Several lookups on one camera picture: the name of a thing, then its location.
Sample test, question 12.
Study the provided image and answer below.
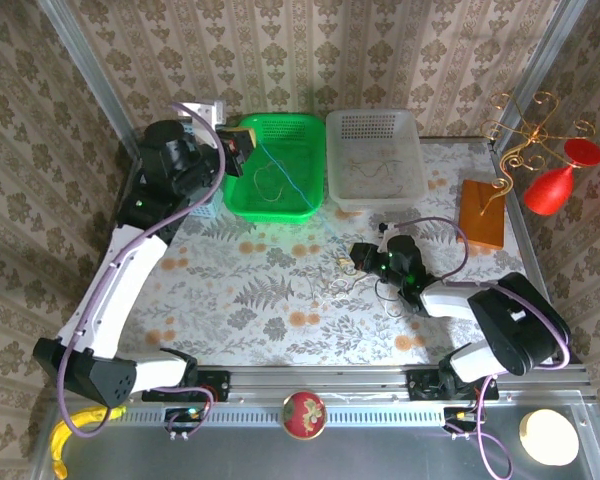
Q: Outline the thin dark green cable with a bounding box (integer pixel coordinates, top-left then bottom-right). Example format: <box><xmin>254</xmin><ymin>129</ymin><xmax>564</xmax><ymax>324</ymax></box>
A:
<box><xmin>374</xmin><ymin>157</ymin><xmax>406</xmax><ymax>176</ymax></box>

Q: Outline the light blue plastic basket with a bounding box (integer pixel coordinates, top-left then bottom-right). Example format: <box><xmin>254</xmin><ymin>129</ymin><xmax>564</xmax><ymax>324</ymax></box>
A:
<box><xmin>177</xmin><ymin>119</ymin><xmax>219</xmax><ymax>220</ymax></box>

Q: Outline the green plastic basket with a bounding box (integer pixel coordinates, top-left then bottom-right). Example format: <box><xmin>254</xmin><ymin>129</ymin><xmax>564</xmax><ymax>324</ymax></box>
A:
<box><xmin>222</xmin><ymin>113</ymin><xmax>328</xmax><ymax>225</ymax></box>

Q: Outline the orange wooden block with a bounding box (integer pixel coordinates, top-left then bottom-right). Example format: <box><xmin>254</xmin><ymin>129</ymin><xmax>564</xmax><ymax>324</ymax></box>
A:
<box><xmin>457</xmin><ymin>179</ymin><xmax>507</xmax><ymax>250</ymax></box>

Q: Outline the floral patterned table mat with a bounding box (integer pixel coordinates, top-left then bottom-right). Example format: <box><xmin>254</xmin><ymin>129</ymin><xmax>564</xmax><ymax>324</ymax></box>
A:
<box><xmin>90</xmin><ymin>139</ymin><xmax>556</xmax><ymax>369</ymax></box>

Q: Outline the white plastic basket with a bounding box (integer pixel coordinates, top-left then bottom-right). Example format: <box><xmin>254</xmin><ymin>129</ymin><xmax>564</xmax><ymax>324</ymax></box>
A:
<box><xmin>325</xmin><ymin>108</ymin><xmax>430</xmax><ymax>212</ymax></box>

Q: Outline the black connector socket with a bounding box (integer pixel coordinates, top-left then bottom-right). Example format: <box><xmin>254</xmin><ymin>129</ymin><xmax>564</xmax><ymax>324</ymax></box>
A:
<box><xmin>443</xmin><ymin>407</ymin><xmax>477</xmax><ymax>432</ymax></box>
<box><xmin>163</xmin><ymin>407</ymin><xmax>204</xmax><ymax>435</ymax></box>

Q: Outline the red goblet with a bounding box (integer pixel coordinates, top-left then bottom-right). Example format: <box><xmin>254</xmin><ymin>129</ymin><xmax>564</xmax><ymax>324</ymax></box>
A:
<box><xmin>523</xmin><ymin>138</ymin><xmax>600</xmax><ymax>217</ymax></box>

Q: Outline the red embroidered ball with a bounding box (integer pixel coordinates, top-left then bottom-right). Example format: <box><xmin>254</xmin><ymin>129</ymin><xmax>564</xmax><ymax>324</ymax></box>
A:
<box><xmin>281</xmin><ymin>390</ymin><xmax>328</xmax><ymax>441</ymax></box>

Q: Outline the grey metal shelf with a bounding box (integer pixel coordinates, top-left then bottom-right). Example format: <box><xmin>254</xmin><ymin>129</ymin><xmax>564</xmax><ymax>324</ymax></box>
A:
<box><xmin>29</xmin><ymin>399</ymin><xmax>600</xmax><ymax>480</ymax></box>

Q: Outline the round cream disc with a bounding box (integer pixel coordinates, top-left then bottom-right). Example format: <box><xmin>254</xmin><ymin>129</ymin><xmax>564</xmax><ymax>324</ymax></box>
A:
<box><xmin>518</xmin><ymin>408</ymin><xmax>580</xmax><ymax>467</ymax></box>

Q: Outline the yellow banana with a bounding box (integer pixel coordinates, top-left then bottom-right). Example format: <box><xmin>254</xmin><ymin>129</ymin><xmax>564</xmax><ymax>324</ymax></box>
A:
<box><xmin>49</xmin><ymin>404</ymin><xmax>128</xmax><ymax>480</ymax></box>

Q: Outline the thin black cable loop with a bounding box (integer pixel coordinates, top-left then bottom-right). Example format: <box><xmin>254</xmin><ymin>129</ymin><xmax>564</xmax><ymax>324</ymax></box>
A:
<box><xmin>375</xmin><ymin>279</ymin><xmax>406</xmax><ymax>319</ymax></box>

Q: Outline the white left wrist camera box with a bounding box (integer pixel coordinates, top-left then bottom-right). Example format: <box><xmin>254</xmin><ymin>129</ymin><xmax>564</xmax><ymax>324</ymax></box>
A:
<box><xmin>176</xmin><ymin>99</ymin><xmax>226</xmax><ymax>132</ymax></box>

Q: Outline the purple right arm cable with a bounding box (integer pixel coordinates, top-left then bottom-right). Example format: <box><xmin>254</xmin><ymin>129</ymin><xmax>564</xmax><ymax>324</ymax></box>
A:
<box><xmin>397</xmin><ymin>217</ymin><xmax>572</xmax><ymax>480</ymax></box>

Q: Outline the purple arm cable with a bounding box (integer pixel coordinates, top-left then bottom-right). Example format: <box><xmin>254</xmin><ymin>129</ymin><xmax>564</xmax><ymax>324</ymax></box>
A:
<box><xmin>397</xmin><ymin>217</ymin><xmax>572</xmax><ymax>480</ymax></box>
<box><xmin>54</xmin><ymin>102</ymin><xmax>227</xmax><ymax>440</ymax></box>

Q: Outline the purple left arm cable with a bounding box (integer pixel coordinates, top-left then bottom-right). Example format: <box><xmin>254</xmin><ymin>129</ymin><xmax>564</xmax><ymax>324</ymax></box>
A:
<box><xmin>54</xmin><ymin>102</ymin><xmax>227</xmax><ymax>440</ymax></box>

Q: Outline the aluminium frame post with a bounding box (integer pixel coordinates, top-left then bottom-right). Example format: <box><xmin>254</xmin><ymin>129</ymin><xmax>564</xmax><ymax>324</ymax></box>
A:
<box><xmin>36</xmin><ymin>0</ymin><xmax>145</xmax><ymax>157</ymax></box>
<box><xmin>490</xmin><ymin>0</ymin><xmax>590</xmax><ymax>154</ymax></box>

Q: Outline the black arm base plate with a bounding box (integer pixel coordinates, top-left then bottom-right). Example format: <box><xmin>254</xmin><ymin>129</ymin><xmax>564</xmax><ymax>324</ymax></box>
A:
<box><xmin>140</xmin><ymin>369</ymin><xmax>231</xmax><ymax>404</ymax></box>
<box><xmin>407</xmin><ymin>369</ymin><xmax>500</xmax><ymax>402</ymax></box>

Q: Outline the aluminium frame rail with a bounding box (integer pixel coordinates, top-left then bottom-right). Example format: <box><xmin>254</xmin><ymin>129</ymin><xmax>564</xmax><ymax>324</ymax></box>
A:
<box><xmin>52</xmin><ymin>366</ymin><xmax>592</xmax><ymax>405</ymax></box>

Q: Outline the gold wire ornament stand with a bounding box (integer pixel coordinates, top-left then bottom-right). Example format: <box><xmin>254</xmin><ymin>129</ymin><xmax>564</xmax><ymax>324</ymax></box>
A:
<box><xmin>481</xmin><ymin>91</ymin><xmax>597</xmax><ymax>214</ymax></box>

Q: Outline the slotted grey cable duct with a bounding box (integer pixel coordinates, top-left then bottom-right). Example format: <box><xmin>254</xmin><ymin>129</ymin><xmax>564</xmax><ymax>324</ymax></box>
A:
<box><xmin>122</xmin><ymin>403</ymin><xmax>449</xmax><ymax>427</ymax></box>

